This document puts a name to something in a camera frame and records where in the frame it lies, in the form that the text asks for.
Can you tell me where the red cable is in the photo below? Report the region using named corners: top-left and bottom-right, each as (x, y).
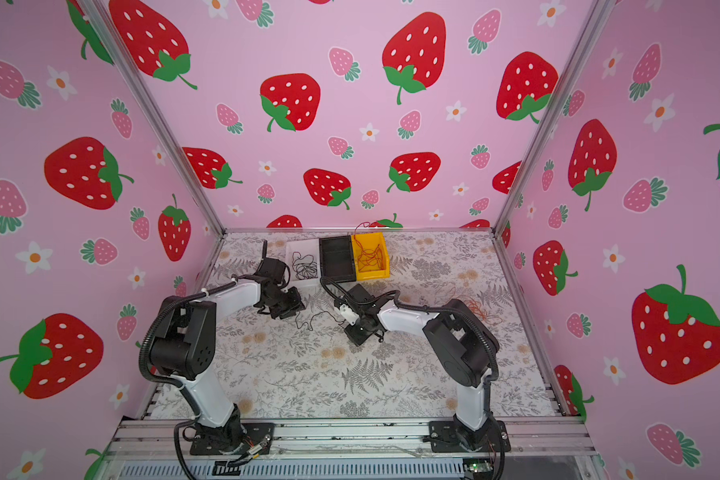
top-left (353, 223), bottom-right (388, 276)

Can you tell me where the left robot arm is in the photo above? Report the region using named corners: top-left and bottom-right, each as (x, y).
top-left (138, 247), bottom-right (305, 453)

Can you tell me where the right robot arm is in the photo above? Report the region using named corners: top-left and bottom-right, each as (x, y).
top-left (320, 278), bottom-right (501, 452)

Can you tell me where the white plastic bin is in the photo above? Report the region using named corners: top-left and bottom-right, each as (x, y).
top-left (285, 239), bottom-right (321, 288)

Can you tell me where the yellow plastic bin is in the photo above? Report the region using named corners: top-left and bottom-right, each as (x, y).
top-left (351, 232), bottom-right (390, 281)

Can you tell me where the black plastic bin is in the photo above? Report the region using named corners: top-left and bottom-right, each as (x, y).
top-left (318, 235), bottom-right (357, 283)

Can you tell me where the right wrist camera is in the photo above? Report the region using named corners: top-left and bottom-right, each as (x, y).
top-left (334, 303), bottom-right (359, 325)

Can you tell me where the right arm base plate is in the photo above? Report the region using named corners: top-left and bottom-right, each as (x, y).
top-left (422, 418), bottom-right (511, 454)

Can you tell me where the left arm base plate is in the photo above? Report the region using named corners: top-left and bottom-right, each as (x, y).
top-left (189, 422), bottom-right (275, 457)

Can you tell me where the aluminium frame rail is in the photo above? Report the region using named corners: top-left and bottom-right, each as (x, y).
top-left (90, 417), bottom-right (609, 479)

